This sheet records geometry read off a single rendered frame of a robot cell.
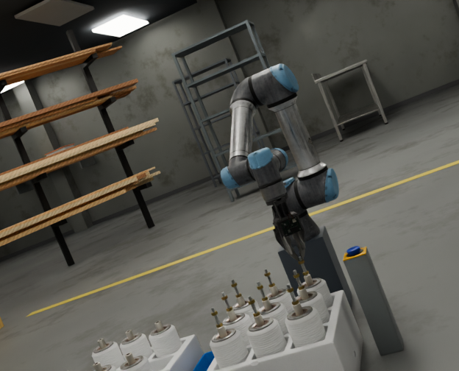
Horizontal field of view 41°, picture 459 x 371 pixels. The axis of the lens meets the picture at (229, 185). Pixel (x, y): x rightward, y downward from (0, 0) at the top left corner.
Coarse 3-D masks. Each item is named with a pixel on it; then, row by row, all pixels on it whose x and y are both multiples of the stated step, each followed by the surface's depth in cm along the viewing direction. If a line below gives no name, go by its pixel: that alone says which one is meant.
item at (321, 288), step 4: (324, 280) 189; (320, 284) 187; (324, 284) 187; (312, 288) 186; (316, 288) 186; (320, 288) 186; (324, 288) 187; (328, 288) 190; (320, 292) 186; (324, 292) 187; (328, 292) 188; (324, 296) 186; (328, 296) 187; (324, 300) 186; (328, 300) 187; (332, 300) 189; (328, 304) 187; (332, 304) 188
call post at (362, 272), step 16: (368, 256) 178; (352, 272) 178; (368, 272) 177; (368, 288) 178; (368, 304) 179; (384, 304) 177; (368, 320) 180; (384, 320) 178; (384, 336) 179; (400, 336) 183; (384, 352) 180
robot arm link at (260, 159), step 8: (256, 152) 182; (264, 152) 182; (256, 160) 182; (264, 160) 181; (272, 160) 183; (256, 168) 182; (264, 168) 181; (272, 168) 182; (256, 176) 184; (264, 176) 182; (272, 176) 182; (280, 176) 184; (264, 184) 182; (272, 184) 182
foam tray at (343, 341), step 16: (336, 304) 185; (336, 320) 172; (352, 320) 192; (288, 336) 175; (336, 336) 164; (352, 336) 183; (288, 352) 163; (304, 352) 161; (320, 352) 160; (336, 352) 159; (352, 352) 176; (208, 368) 175; (224, 368) 170; (240, 368) 167; (256, 368) 166; (272, 368) 164; (288, 368) 163; (304, 368) 162; (320, 368) 161; (336, 368) 160; (352, 368) 169
